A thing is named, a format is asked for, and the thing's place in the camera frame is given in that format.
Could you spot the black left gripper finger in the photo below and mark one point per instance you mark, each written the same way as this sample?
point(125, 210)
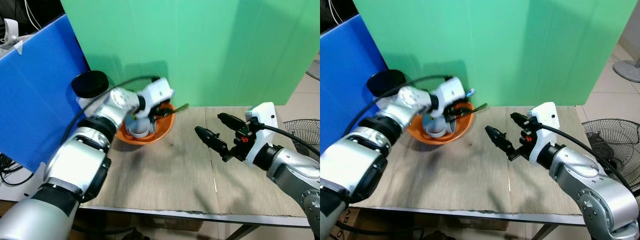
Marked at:
point(444, 120)
point(148, 119)
point(454, 120)
point(158, 118)

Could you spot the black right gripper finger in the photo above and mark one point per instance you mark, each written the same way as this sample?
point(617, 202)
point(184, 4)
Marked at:
point(210, 140)
point(521, 120)
point(500, 139)
point(231, 120)

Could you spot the green spoon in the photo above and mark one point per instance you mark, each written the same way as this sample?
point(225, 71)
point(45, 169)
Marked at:
point(180, 107)
point(477, 107)

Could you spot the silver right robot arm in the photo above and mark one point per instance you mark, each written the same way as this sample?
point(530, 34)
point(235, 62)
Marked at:
point(595, 185)
point(292, 172)

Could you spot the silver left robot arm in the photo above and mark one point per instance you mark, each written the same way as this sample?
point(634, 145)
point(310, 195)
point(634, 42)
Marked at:
point(360, 160)
point(75, 160)

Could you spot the grey cup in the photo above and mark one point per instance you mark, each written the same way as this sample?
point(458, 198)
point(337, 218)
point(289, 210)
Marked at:
point(137, 129)
point(435, 128)

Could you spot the orange bowl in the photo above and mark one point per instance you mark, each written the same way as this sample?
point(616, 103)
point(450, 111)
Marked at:
point(150, 139)
point(440, 139)

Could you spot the green board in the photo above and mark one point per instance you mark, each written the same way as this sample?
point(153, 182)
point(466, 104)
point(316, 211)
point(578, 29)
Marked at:
point(500, 50)
point(200, 50)

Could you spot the brown cardboard box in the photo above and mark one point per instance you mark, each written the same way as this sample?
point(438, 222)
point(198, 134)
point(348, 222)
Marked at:
point(480, 223)
point(165, 223)

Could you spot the grey round fan base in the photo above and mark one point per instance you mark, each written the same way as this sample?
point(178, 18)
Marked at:
point(314, 70)
point(627, 70)

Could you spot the blue board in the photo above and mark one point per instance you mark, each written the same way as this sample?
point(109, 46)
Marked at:
point(35, 100)
point(345, 75)

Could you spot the white device with tape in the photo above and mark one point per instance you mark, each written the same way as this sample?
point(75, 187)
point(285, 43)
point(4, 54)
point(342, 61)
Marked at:
point(10, 37)

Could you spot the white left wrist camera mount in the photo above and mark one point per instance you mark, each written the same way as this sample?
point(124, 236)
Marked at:
point(157, 90)
point(450, 90)

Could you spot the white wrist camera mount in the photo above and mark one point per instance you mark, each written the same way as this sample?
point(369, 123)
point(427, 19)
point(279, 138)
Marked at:
point(450, 90)
point(544, 125)
point(157, 90)
point(262, 125)

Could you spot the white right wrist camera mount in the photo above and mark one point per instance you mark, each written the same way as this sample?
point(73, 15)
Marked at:
point(544, 125)
point(262, 125)

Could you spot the grey metal table frame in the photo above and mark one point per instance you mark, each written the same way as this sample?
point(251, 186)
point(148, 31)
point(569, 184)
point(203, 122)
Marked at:
point(450, 212)
point(200, 216)

